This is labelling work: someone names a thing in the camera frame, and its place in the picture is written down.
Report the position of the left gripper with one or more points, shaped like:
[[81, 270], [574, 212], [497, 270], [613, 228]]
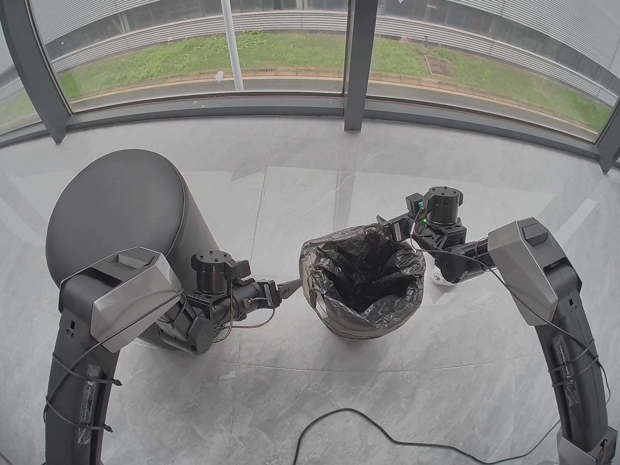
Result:
[[252, 296]]

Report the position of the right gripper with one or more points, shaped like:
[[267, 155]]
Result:
[[407, 230]]

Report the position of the white paper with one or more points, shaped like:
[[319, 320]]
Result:
[[437, 278]]

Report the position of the black plastic bag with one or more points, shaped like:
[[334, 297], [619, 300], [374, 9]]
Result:
[[368, 317]]

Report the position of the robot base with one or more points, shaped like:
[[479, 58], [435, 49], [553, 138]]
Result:
[[576, 453]]

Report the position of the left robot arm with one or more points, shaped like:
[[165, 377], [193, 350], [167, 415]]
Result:
[[131, 293]]

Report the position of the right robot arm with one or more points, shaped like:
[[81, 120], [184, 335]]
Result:
[[528, 259]]

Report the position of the white trash bin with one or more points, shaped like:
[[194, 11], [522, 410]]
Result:
[[318, 303]]

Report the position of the window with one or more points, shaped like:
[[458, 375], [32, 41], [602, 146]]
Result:
[[361, 66]]

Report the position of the dark grey round chair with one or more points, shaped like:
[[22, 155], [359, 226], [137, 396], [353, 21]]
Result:
[[116, 211]]

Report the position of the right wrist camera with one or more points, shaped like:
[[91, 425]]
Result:
[[415, 204]]

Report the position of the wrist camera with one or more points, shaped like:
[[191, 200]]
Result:
[[240, 269], [415, 204]]

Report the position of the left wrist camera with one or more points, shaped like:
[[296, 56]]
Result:
[[240, 269]]

